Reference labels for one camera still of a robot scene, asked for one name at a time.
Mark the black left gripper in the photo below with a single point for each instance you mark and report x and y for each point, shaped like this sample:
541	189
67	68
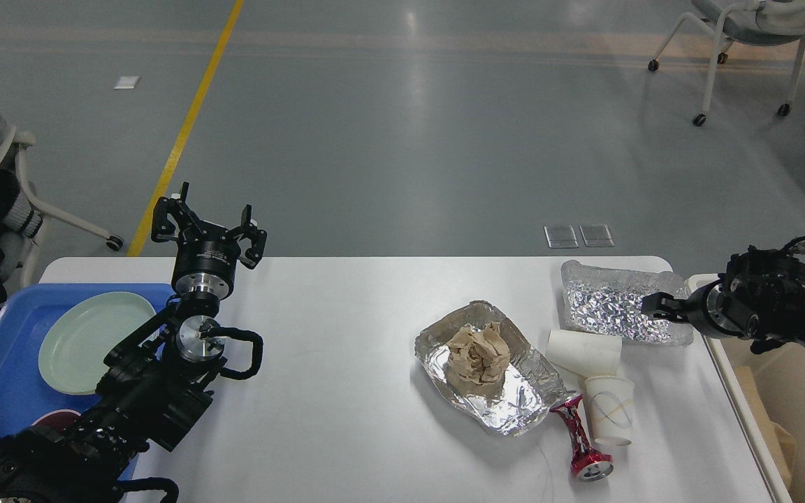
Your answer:
207	254

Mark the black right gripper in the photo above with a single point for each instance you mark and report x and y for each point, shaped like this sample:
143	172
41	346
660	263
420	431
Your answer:
713	312

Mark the clear plastic container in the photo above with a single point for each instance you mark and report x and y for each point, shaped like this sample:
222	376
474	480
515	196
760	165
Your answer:
607	302

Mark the plain white paper cup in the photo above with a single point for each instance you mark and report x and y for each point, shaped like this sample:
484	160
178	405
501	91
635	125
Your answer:
585	354

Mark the mint green plate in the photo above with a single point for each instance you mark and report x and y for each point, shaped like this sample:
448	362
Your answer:
71	356

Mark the brown paper bag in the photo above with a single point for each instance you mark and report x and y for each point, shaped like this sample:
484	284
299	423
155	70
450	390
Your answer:
781	443

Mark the aluminium foil tray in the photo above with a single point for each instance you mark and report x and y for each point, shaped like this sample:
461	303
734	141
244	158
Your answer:
526	390

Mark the pink mug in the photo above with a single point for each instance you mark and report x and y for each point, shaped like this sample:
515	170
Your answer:
58	419

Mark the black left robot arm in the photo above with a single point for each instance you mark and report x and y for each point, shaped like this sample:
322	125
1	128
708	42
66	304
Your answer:
155	387

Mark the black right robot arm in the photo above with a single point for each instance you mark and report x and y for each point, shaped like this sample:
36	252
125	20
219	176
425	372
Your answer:
759	297

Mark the right floor outlet plate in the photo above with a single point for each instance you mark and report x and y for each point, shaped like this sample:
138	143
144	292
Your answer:
597	235

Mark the floor outlet plate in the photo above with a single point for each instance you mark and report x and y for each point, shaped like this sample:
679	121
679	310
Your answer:
561	237
597	235

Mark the left floor outlet plate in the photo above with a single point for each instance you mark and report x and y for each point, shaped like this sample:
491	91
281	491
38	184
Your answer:
561	237

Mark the red snack wrapper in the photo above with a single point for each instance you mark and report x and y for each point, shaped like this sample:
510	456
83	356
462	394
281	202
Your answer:
587	463

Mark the crumpled brown paper ball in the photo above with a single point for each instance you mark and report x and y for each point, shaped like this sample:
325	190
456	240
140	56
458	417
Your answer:
479	355

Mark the beige plastic bin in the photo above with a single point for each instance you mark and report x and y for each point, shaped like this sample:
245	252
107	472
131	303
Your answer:
780	380

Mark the white office chair left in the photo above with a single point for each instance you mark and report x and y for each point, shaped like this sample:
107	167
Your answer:
22	254

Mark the blue plastic tray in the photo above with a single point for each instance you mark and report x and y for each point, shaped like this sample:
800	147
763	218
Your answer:
25	319

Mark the grey office chair right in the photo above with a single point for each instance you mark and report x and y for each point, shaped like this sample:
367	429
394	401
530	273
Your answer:
754	23

